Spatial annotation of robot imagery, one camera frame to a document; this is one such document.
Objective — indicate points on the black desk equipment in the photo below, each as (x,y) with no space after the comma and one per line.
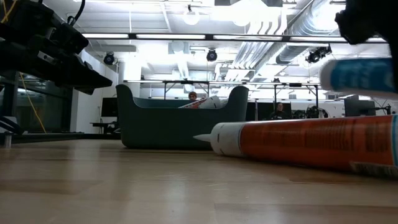
(312,112)

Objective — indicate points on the teal plastic bin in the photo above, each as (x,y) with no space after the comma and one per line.
(174,127)

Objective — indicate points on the blue silicone tube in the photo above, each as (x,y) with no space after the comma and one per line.
(357,74)

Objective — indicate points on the black ceiling track lamp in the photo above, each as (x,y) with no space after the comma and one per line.
(317,54)

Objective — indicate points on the silver ventilation duct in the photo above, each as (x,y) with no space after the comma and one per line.
(311,21)

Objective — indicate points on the black background desk frame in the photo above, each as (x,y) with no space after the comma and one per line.
(295,84)
(186,82)

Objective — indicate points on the black computer monitor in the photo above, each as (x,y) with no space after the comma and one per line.
(109,107)
(359,109)

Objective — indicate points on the orange white Gorilla sealant tube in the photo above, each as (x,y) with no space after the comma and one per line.
(211,102)
(311,140)

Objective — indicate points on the white frame foot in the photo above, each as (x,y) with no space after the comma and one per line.
(7,140)

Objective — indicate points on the person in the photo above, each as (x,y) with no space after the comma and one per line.
(280,109)
(192,96)

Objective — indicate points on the white globe pendant lamp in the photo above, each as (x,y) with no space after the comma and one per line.
(191,17)

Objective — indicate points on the black aluminium rig frame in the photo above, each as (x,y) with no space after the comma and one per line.
(62,136)

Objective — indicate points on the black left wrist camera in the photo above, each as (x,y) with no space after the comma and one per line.
(70,39)

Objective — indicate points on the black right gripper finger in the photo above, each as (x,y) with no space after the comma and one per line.
(395,62)

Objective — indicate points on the LED light bar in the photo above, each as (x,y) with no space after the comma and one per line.
(171,36)

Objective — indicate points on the black side table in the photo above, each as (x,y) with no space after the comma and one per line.
(104,124)

